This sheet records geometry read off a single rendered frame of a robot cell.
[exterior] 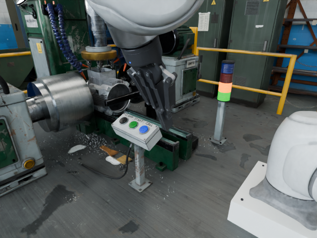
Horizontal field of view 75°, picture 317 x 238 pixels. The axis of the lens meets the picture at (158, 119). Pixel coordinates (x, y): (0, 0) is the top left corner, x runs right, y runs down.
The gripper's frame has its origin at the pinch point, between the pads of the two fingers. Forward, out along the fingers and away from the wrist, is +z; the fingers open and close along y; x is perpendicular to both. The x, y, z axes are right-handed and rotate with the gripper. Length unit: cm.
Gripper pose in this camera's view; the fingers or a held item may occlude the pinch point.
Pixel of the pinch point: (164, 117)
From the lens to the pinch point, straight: 52.0
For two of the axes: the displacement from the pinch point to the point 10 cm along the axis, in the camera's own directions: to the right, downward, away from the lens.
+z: 2.6, 7.1, 6.5
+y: -7.5, -2.8, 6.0
